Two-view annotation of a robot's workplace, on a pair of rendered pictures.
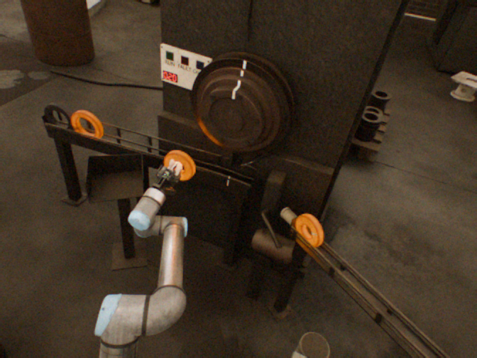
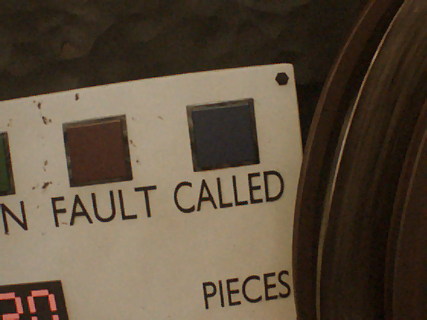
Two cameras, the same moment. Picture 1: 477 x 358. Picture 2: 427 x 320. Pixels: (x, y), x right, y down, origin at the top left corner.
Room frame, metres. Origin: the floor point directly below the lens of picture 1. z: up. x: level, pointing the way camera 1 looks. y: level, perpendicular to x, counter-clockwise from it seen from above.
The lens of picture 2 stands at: (1.18, 0.45, 1.26)
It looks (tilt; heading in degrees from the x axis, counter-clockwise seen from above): 8 degrees down; 337
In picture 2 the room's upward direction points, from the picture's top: 6 degrees counter-clockwise
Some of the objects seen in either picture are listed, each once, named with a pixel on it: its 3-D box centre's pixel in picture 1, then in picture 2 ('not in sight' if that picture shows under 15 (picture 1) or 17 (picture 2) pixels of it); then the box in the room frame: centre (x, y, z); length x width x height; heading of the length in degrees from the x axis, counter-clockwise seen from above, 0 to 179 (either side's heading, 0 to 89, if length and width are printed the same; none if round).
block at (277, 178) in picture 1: (272, 192); not in sight; (1.43, -0.20, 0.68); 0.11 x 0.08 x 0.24; 163
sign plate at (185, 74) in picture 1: (185, 69); (107, 225); (1.68, 0.32, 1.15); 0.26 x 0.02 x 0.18; 73
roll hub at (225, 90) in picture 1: (232, 118); not in sight; (1.39, 0.06, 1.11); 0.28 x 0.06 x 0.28; 73
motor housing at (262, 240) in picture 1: (267, 268); not in sight; (1.26, -0.25, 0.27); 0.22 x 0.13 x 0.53; 73
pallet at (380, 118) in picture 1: (325, 101); not in sight; (3.30, -0.73, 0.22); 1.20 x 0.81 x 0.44; 71
